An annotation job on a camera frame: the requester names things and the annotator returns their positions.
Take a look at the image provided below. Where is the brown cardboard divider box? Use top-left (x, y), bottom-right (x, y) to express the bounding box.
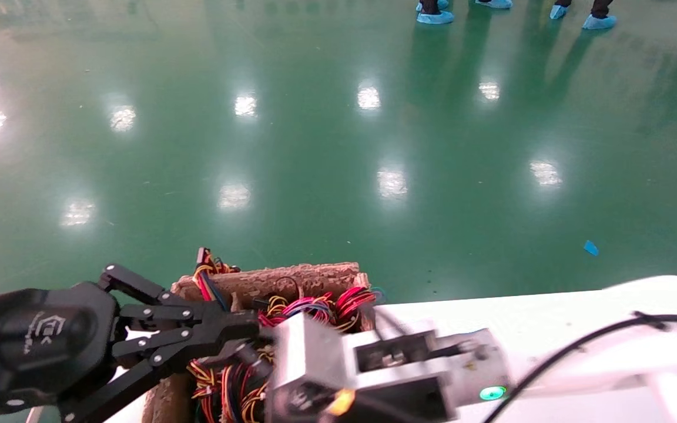
top-left (142, 261), bottom-right (378, 423)

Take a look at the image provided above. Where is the grey right wrist camera bracket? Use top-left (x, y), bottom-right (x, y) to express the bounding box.
top-left (267, 313), bottom-right (513, 423)

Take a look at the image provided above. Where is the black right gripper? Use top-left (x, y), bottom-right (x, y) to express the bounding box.
top-left (234, 340), bottom-right (458, 423)

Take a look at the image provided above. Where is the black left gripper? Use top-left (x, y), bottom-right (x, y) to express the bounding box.
top-left (0, 264), bottom-right (260, 423)

